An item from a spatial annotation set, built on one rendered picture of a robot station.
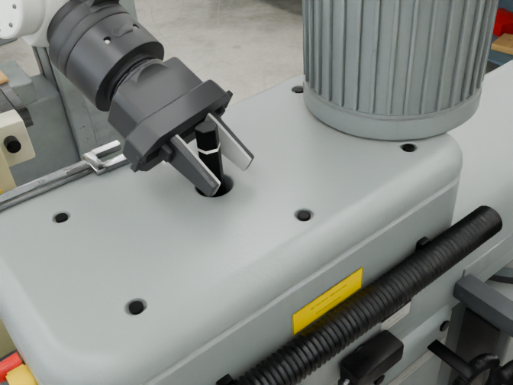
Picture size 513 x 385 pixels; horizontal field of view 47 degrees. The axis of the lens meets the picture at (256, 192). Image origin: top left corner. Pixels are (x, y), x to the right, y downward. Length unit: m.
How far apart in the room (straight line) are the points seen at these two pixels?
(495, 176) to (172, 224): 0.46
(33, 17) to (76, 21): 0.04
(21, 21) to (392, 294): 0.43
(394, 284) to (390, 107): 0.17
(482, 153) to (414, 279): 0.31
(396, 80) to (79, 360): 0.38
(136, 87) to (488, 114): 0.57
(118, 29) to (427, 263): 0.37
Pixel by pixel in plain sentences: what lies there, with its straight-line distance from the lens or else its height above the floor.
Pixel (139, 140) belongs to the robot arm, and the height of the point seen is 1.96.
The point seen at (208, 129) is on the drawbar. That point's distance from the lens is 0.54.
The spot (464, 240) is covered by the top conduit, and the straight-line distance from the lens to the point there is 0.66.
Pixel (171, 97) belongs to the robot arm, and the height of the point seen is 1.98.
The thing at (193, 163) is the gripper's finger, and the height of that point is 1.94.
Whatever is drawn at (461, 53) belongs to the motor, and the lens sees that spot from 0.61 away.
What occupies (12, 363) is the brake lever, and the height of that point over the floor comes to 1.71.
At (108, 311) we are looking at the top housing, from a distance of 0.48.
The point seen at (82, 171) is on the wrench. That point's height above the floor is 1.90.
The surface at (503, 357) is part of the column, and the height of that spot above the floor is 1.44.
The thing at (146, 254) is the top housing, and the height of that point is 1.89.
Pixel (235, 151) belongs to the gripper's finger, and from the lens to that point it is 0.57.
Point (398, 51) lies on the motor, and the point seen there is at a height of 1.99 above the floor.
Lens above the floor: 2.24
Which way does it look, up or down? 38 degrees down
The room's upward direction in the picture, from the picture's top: 5 degrees counter-clockwise
